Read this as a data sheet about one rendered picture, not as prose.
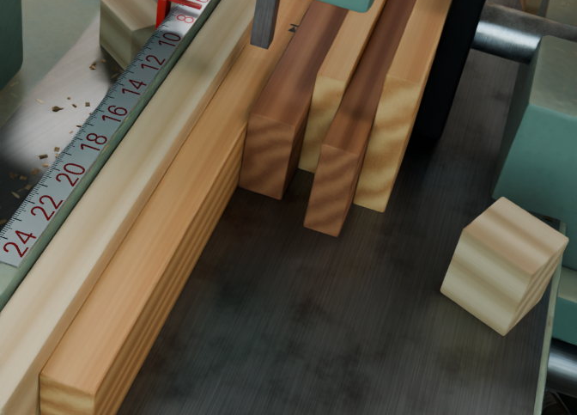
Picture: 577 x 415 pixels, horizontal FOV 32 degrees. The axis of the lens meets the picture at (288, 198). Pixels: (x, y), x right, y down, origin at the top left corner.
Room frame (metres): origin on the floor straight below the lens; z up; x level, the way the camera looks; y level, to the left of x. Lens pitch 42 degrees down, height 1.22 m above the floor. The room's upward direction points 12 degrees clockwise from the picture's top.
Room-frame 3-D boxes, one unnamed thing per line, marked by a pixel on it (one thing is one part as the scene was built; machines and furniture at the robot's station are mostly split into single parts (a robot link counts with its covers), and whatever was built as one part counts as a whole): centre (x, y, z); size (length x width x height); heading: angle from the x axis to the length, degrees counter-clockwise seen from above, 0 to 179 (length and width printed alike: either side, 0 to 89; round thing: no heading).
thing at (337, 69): (0.46, -0.02, 0.93); 0.19 x 0.01 x 0.06; 171
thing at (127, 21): (0.58, 0.13, 0.82); 0.04 x 0.03 x 0.04; 45
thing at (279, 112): (0.44, 0.00, 0.92); 0.19 x 0.02 x 0.04; 171
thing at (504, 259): (0.32, -0.10, 0.92); 0.03 x 0.03 x 0.04; 57
